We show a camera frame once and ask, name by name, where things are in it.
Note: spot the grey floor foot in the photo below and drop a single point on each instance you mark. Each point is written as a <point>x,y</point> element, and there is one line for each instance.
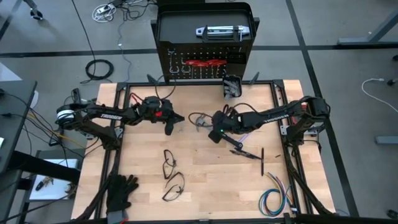
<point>385,140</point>

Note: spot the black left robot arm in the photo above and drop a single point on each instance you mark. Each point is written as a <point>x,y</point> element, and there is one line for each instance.
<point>109,116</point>

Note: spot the bunch of keys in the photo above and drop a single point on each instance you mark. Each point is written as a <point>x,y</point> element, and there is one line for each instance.
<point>42,184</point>

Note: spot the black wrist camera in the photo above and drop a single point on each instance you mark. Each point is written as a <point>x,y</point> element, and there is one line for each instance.
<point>222,126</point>
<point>151,101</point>

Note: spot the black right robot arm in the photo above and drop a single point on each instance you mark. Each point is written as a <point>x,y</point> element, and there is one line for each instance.
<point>276,117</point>

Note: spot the grey table leg foot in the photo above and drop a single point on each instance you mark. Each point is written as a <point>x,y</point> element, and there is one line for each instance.
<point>354,41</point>

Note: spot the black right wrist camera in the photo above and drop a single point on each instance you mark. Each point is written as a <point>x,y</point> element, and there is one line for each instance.
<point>222,126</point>

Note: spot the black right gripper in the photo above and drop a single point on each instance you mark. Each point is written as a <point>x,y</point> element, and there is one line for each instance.
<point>215,137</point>

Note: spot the black work glove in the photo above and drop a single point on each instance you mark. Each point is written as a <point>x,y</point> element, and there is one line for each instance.
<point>119,193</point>

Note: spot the red framed square box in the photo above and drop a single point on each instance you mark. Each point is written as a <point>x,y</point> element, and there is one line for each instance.
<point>306,105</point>

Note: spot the clear safety glasses black frame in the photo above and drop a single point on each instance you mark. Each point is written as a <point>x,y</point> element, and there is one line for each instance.
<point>178,187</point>
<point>164,165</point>

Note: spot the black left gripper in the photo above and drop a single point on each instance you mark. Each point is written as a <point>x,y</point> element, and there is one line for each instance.
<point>168,115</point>

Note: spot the black plastic pegboard bin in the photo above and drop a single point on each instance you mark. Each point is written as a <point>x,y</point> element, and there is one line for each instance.
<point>233,97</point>

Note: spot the slim black pen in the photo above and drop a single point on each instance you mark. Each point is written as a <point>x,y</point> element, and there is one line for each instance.
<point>262,161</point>

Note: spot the dark grey desk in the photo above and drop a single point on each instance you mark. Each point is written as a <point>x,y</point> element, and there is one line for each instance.
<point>12,124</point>

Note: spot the black pegboard tool stand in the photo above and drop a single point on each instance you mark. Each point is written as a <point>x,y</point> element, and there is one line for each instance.
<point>186,18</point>

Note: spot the black desk crossbar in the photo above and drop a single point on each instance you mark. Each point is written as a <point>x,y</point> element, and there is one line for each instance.
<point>46,166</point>

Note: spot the white paper sheet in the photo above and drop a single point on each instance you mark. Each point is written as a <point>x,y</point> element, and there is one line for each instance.
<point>56,189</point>

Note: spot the black office chair base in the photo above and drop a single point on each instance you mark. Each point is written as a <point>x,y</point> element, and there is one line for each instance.
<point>36,14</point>

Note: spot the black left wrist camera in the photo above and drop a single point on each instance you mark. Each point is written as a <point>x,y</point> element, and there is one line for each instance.
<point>151,101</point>

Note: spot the black pegboard box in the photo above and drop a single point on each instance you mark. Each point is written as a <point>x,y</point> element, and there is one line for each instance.
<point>235,57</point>

